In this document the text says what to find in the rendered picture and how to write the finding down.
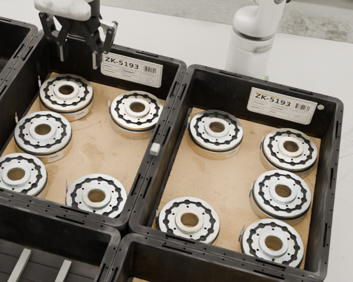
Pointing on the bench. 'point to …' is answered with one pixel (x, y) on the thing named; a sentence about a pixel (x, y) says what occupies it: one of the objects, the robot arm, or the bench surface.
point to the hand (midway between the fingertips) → (79, 56)
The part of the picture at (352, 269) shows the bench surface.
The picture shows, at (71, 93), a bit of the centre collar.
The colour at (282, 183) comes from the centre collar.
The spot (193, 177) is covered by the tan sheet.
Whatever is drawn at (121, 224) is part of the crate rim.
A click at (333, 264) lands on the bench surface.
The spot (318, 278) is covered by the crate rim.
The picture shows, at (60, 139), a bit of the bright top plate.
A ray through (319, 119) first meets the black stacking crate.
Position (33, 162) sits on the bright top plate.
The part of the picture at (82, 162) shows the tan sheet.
